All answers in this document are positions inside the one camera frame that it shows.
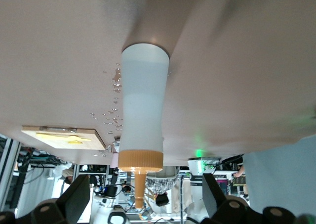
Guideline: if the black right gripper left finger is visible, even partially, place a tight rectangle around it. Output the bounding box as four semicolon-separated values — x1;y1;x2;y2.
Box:
0;174;91;224

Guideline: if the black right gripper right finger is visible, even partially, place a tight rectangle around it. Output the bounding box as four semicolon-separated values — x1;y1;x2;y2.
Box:
197;173;299;224

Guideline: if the translucent sauce bottle orange cap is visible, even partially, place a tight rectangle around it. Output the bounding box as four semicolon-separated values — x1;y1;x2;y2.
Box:
118;43;171;209

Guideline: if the bamboo cutting board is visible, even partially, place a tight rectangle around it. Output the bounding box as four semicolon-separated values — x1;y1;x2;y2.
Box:
21;126;107;150

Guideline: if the shiny silver foil object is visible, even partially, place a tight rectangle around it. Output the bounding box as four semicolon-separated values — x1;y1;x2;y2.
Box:
145;166;180;195

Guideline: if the yellow plastic fork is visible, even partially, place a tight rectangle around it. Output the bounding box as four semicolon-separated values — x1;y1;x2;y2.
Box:
36;132;75;138

